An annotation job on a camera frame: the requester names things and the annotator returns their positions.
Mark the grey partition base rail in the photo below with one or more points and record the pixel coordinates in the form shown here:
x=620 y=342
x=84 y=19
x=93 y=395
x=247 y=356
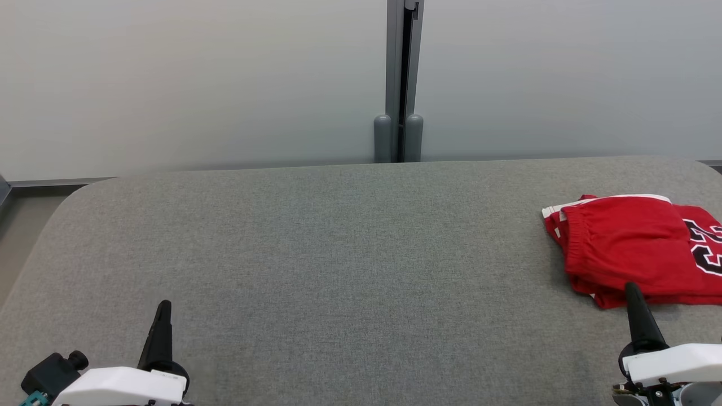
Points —
x=56 y=183
x=712 y=164

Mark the grey partition post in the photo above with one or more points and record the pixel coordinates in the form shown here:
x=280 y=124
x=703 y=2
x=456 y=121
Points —
x=393 y=56

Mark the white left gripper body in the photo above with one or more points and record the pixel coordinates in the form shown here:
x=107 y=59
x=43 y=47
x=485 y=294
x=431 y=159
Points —
x=124 y=386

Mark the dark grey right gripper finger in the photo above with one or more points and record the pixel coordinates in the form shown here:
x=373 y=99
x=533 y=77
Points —
x=643 y=327

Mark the red shirt with white sleeves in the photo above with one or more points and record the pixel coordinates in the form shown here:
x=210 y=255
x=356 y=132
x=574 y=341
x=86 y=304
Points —
x=554 y=225

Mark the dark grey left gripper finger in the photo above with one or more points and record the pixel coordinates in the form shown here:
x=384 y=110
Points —
x=159 y=344

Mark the teal left camera connector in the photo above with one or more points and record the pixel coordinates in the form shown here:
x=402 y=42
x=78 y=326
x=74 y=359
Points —
x=34 y=400

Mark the grey rounded post foot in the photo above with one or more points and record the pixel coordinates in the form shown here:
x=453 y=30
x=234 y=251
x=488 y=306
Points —
x=382 y=141
x=414 y=141

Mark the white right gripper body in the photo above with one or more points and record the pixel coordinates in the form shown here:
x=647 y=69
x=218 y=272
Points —
x=677 y=366

